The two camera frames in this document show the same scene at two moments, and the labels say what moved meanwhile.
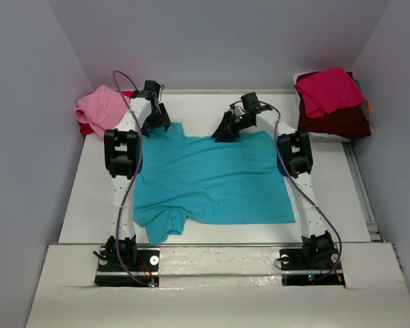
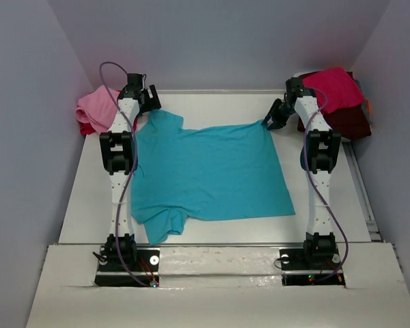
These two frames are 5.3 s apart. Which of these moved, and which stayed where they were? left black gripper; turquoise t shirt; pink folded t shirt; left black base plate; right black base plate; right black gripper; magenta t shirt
Moved: turquoise t shirt; right black gripper; left black gripper
Stayed: magenta t shirt; pink folded t shirt; left black base plate; right black base plate
